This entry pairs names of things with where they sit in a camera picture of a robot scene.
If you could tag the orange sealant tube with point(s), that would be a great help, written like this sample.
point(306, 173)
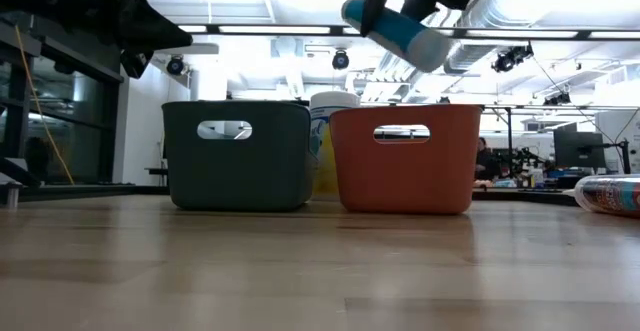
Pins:
point(610, 196)

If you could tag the black ceiling spotlight cluster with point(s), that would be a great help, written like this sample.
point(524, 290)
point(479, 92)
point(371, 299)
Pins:
point(510, 60)

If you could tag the long ceiling light bar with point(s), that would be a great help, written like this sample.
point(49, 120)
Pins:
point(275, 29)

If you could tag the silver ventilation duct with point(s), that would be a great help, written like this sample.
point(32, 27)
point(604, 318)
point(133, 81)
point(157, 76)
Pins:
point(475, 46)

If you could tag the dark background monitor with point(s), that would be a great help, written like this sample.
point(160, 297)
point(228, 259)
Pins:
point(577, 148)

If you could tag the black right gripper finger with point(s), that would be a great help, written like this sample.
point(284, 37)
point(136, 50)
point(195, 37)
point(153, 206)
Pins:
point(417, 3)
point(372, 1)

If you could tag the person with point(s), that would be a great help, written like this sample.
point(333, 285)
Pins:
point(485, 163)

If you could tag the black stand post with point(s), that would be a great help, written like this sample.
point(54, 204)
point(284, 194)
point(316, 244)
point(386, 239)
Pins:
point(509, 141)

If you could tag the black ceiling camera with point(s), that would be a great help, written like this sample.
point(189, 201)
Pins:
point(340, 60)
point(175, 65)

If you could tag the teal plastic bin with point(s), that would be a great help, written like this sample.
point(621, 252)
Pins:
point(240, 171)

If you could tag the white-lidded Lysol wipes canister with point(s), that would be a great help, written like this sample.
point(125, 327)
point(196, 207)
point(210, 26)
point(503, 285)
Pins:
point(322, 146)

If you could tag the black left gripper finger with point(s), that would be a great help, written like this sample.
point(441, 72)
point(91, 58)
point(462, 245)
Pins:
point(135, 63)
point(150, 28)

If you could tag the blue silicone tube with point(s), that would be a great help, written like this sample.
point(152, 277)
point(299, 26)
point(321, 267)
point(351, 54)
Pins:
point(405, 33)

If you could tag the orange plastic bin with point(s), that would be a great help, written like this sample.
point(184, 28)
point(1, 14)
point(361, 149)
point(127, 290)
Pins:
point(405, 181)

